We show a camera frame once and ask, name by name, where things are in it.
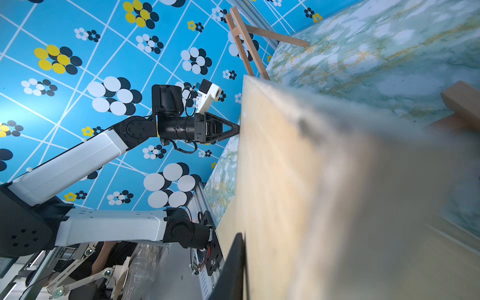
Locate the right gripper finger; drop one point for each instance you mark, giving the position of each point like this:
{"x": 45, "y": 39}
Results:
{"x": 230, "y": 283}

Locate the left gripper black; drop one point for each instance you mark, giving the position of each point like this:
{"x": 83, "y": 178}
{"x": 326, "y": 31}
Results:
{"x": 209, "y": 128}

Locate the wooden easel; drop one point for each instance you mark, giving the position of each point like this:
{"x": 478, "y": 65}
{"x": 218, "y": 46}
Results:
{"x": 240, "y": 33}
{"x": 464, "y": 102}

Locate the plywood board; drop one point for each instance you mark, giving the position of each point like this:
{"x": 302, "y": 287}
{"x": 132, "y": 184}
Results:
{"x": 338, "y": 201}

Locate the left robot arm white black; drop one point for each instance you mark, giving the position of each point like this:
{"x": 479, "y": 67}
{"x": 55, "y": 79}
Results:
{"x": 34, "y": 218}

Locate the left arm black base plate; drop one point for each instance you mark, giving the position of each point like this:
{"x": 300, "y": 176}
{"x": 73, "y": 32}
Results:
{"x": 209, "y": 258}

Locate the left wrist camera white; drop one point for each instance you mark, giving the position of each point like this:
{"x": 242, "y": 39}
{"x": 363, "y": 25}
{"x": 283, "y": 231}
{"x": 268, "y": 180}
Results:
{"x": 207, "y": 93}

